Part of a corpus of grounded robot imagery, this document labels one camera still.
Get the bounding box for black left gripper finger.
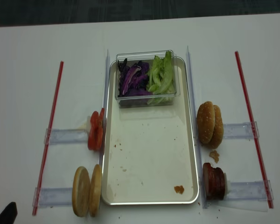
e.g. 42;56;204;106
0;202;18;224

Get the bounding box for bun slice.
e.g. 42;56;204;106
89;164;102;217
72;166;90;217

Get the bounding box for front tomato slice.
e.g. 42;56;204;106
88;111;103;151

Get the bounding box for tomato slice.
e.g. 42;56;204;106
88;111;103;151
98;108;105;127

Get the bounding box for white tomato pusher block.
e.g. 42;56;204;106
83;116;91;132

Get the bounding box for rear tomato slice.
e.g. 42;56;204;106
98;108;105;127

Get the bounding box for green lettuce leaves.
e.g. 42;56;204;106
146;51;176;105

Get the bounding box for front meat patty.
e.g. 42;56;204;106
203;163;216;200

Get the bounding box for rear meat patties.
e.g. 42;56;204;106
213;168;225;200

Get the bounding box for bread crumb on table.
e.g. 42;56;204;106
209;150;220;163

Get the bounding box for left red strip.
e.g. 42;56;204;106
32;61;64;217

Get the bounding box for red strip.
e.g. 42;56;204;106
32;61;64;217
234;51;274;209

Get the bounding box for cream metal tray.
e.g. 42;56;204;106
101;57;199;205

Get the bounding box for food scrap on tray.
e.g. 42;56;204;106
174;185;184;195

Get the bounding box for purple cabbage leaves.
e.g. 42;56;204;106
117;58;152;97

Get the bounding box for clear plastic salad box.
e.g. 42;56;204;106
115;50;180;108

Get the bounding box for front sesame bun top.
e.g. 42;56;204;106
196;101;215;144

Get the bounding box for sesame bun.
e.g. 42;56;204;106
208;105;224;149
196;101;215;144

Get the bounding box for rear sesame bun top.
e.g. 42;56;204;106
208;105;224;149

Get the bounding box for white patty pusher block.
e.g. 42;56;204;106
224;173;231;197

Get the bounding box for right red strip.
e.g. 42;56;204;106
234;51;274;209

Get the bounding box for clear bun bottom holder rail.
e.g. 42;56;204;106
32;188;72;207

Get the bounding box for clear bun holder rail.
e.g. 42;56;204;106
223;122;259;139
32;188;72;207

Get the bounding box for clear tomato holder rail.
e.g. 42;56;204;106
44;129;88;145

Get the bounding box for right clear divider rail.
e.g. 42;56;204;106
186;46;209;209

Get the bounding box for clear patty holder rail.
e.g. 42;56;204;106
224;181;273;201

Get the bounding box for clear bun top holder rail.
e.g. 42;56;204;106
223;122;259;139

